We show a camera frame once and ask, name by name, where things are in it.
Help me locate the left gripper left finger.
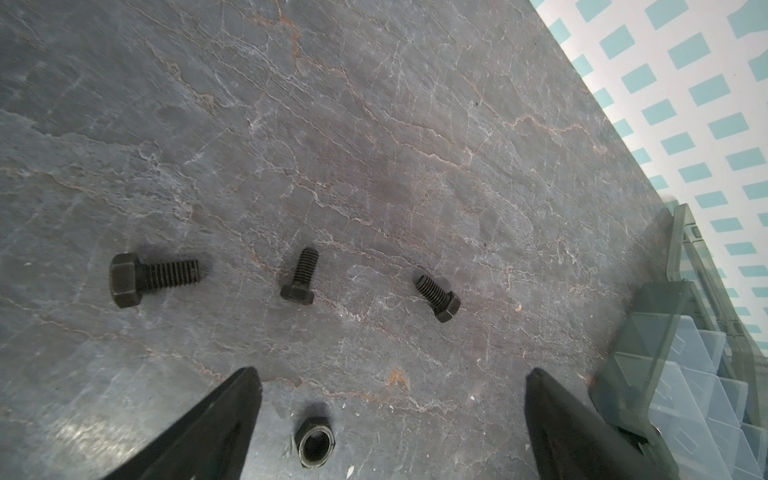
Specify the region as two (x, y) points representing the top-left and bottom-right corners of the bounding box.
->
(107, 367), (262, 479)

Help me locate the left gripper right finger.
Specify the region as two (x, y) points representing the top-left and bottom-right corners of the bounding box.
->
(524, 368), (669, 479)

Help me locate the grey compartment organizer box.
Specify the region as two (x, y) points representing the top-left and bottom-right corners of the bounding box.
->
(589, 204), (767, 479)

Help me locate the black screw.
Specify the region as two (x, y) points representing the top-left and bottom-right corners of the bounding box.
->
(280, 247), (319, 305)
(414, 274), (461, 323)
(109, 253), (202, 309)

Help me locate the black nut upper left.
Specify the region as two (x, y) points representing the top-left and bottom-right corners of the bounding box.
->
(294, 417), (336, 469)

